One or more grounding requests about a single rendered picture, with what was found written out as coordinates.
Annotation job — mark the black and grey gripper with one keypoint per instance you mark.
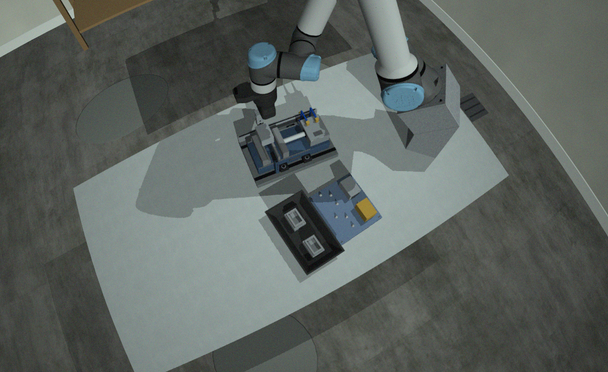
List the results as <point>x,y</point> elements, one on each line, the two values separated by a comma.
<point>263,96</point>

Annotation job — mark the yellow rectangular block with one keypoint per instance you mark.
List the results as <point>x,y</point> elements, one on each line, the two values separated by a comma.
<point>365,209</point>

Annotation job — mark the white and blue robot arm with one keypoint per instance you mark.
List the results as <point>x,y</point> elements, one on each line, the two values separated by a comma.
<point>406,81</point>

